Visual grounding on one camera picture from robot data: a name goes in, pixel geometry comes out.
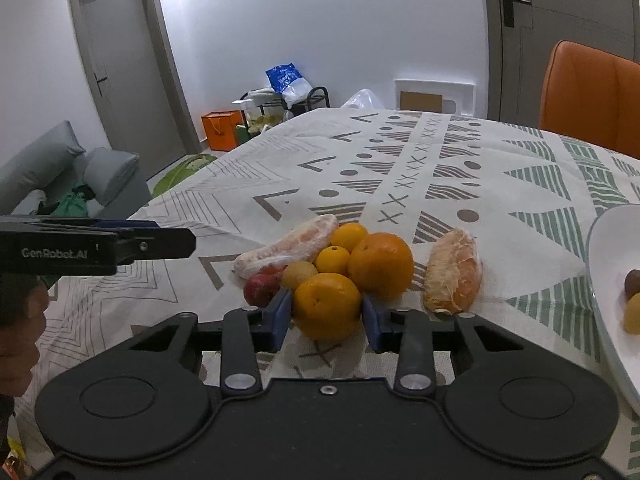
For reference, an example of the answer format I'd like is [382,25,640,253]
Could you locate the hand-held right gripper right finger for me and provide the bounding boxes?
[362,294,538,393]

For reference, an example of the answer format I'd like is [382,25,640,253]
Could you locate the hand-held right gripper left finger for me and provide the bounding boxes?
[115,289,294,393]

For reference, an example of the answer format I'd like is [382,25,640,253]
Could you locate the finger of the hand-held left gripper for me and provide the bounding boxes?
[116,228,197,266]
[92,219,160,232]

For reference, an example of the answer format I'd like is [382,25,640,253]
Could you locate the red fruit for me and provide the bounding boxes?
[243,266,283,308]

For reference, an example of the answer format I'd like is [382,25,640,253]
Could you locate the large orange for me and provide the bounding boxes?
[292,272,363,342]
[347,232,416,297]

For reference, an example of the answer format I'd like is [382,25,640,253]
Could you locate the yellow-green round fruit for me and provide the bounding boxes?
[622,292,640,335]
[281,261,319,292]

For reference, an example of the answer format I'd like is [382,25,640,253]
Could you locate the small yellow orange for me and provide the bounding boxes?
[315,245,352,278]

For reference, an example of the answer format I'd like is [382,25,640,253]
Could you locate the pink pomelo segment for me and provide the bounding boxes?
[233,214,340,281]

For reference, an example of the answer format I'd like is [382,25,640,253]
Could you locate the peeled orange pomelo segment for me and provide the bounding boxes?
[423,228,483,316]

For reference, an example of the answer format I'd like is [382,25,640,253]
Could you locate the white plate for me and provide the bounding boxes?
[586,205,640,408]

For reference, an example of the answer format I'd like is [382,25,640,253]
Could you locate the person's left hand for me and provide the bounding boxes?
[0,276,49,399]

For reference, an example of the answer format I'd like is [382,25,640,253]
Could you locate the grey cushion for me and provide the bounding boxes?
[82,147,141,206]

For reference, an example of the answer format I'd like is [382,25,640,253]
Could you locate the green cloth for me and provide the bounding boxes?
[37,185,93,217]

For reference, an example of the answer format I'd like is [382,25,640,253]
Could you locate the green floor mat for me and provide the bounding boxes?
[152,154,218,198]

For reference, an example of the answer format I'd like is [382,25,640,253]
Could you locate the grey sofa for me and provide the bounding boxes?
[0,120,151,218]

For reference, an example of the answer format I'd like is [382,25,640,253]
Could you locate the orange paper bag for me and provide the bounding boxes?
[201,110,246,152]

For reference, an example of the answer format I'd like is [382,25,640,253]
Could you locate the yellow-green bundle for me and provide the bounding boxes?
[250,114,281,134]

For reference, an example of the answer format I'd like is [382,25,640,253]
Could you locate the patterned tablecloth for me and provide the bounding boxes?
[10,109,640,466]

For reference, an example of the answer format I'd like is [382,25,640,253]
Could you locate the blue and white plastic bag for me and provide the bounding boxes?
[265,62,313,108]

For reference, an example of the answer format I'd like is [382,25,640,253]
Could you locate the black rack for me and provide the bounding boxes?
[240,86,331,121]

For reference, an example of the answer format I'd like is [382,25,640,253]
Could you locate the clear plastic bag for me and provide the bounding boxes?
[341,88,386,111]

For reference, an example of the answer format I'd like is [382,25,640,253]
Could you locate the brown cardboard piece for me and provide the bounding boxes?
[400,91,443,111]

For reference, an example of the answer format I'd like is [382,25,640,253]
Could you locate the white foam packaging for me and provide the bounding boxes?
[394,78,475,118]

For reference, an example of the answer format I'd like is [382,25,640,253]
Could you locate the orange chair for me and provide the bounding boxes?
[539,40,640,160]

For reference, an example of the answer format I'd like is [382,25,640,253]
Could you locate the grey door with black lock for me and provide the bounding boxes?
[480,0,640,123]

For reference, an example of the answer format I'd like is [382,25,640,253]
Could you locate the grey door with narrow frame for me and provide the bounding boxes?
[67,0,201,181]

